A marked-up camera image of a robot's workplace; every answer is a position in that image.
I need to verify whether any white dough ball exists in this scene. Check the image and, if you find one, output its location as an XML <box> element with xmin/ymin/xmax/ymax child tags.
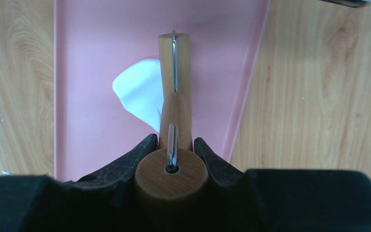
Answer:
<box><xmin>112</xmin><ymin>59</ymin><xmax>164</xmax><ymax>132</ymax></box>

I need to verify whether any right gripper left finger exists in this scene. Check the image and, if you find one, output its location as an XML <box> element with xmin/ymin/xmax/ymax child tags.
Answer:
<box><xmin>0</xmin><ymin>134</ymin><xmax>157</xmax><ymax>232</ymax></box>

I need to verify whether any wooden double-ended roller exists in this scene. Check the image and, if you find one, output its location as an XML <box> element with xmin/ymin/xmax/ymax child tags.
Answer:
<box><xmin>135</xmin><ymin>31</ymin><xmax>209</xmax><ymax>232</ymax></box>

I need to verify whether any pink plastic tray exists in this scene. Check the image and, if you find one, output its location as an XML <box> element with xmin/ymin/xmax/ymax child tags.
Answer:
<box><xmin>54</xmin><ymin>0</ymin><xmax>270</xmax><ymax>181</ymax></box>

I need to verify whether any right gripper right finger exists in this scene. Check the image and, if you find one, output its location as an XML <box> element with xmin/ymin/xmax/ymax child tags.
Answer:
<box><xmin>194</xmin><ymin>138</ymin><xmax>371</xmax><ymax>232</ymax></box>

